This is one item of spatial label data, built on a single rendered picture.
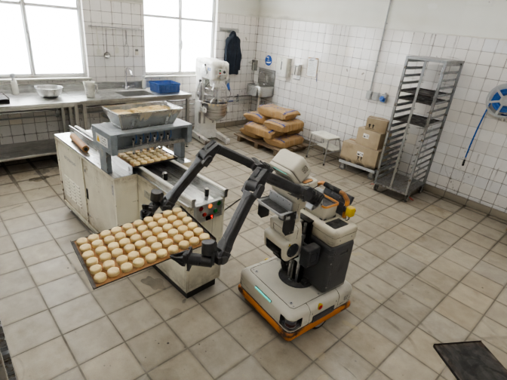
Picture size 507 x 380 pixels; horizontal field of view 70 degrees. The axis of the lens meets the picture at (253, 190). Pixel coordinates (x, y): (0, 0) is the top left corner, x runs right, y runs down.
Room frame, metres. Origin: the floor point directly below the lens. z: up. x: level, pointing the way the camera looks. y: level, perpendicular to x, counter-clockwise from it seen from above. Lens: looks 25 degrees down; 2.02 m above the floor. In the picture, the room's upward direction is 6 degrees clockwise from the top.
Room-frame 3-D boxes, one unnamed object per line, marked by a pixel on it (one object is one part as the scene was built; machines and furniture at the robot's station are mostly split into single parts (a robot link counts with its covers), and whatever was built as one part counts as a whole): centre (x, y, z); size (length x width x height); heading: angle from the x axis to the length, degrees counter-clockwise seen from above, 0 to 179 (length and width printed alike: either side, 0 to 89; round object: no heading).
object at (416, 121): (4.78, -2.06, 1.05); 0.60 x 0.40 x 0.01; 138
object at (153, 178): (2.82, 1.12, 0.87); 2.01 x 0.03 x 0.07; 47
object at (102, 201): (3.18, 1.29, 0.42); 1.28 x 0.72 x 0.84; 47
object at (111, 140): (2.85, 0.94, 1.01); 0.72 x 0.33 x 0.34; 137
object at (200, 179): (3.04, 0.93, 0.87); 2.01 x 0.03 x 0.07; 47
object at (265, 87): (7.25, 0.03, 0.93); 0.99 x 0.38 x 1.09; 45
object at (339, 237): (2.31, -0.47, 0.59); 0.55 x 0.34 x 0.83; 39
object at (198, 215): (2.26, 0.31, 0.77); 0.24 x 0.04 x 0.14; 137
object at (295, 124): (6.17, -0.43, 0.47); 0.72 x 0.42 x 0.17; 140
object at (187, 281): (2.51, 0.57, 0.45); 0.70 x 0.34 x 0.90; 47
